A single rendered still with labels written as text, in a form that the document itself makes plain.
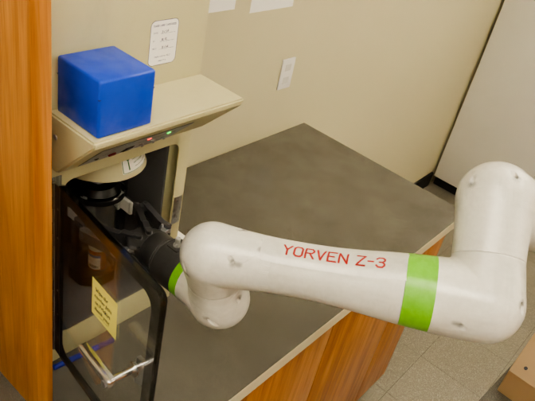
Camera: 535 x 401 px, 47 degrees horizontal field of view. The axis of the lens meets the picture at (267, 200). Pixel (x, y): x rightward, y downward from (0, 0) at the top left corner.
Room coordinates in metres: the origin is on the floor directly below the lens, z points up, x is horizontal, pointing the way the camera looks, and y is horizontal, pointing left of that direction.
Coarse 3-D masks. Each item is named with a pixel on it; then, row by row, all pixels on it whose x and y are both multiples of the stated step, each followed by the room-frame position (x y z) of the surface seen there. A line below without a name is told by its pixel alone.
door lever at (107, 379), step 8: (88, 344) 0.65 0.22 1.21; (80, 352) 0.64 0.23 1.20; (88, 352) 0.63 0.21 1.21; (88, 360) 0.62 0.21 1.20; (96, 360) 0.62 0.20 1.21; (96, 368) 0.61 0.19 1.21; (104, 368) 0.61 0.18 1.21; (128, 368) 0.62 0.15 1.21; (136, 368) 0.62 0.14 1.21; (104, 376) 0.60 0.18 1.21; (112, 376) 0.60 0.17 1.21; (120, 376) 0.60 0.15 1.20; (136, 376) 0.62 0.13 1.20; (104, 384) 0.58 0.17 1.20; (112, 384) 0.59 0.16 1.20
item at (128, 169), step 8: (128, 160) 0.97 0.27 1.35; (136, 160) 0.99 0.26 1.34; (144, 160) 1.02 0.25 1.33; (104, 168) 0.94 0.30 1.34; (112, 168) 0.94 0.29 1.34; (120, 168) 0.95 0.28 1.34; (128, 168) 0.97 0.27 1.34; (136, 168) 0.98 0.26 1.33; (80, 176) 0.92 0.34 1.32; (88, 176) 0.92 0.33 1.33; (96, 176) 0.93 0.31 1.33; (104, 176) 0.93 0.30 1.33; (112, 176) 0.94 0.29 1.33; (120, 176) 0.95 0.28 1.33; (128, 176) 0.96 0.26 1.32
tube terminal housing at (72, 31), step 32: (64, 0) 0.83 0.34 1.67; (96, 0) 0.87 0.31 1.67; (128, 0) 0.92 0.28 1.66; (160, 0) 0.97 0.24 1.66; (192, 0) 1.03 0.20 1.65; (64, 32) 0.83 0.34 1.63; (96, 32) 0.87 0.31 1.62; (128, 32) 0.92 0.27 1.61; (192, 32) 1.04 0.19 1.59; (160, 64) 0.98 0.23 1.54; (192, 64) 1.05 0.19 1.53
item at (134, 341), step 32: (64, 192) 0.78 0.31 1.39; (64, 224) 0.78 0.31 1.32; (96, 224) 0.71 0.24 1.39; (64, 256) 0.78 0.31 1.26; (96, 256) 0.71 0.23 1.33; (128, 256) 0.66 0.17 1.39; (64, 288) 0.77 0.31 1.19; (128, 288) 0.65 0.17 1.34; (64, 320) 0.77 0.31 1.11; (96, 320) 0.70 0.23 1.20; (128, 320) 0.64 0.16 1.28; (160, 320) 0.60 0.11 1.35; (64, 352) 0.77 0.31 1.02; (96, 352) 0.70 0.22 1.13; (128, 352) 0.64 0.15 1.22; (96, 384) 0.69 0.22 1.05; (128, 384) 0.63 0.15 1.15
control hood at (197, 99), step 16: (176, 80) 1.01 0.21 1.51; (192, 80) 1.03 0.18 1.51; (208, 80) 1.04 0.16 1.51; (160, 96) 0.94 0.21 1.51; (176, 96) 0.95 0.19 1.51; (192, 96) 0.96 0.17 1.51; (208, 96) 0.98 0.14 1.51; (224, 96) 0.99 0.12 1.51; (160, 112) 0.88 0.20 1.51; (176, 112) 0.89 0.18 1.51; (192, 112) 0.91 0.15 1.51; (208, 112) 0.93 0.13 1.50; (224, 112) 1.00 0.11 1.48; (64, 128) 0.78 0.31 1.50; (80, 128) 0.77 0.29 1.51; (144, 128) 0.82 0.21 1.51; (160, 128) 0.85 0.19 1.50; (192, 128) 1.02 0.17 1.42; (64, 144) 0.78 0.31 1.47; (80, 144) 0.76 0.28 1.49; (96, 144) 0.75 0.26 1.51; (112, 144) 0.77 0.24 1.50; (64, 160) 0.78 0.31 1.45; (80, 160) 0.77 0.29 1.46
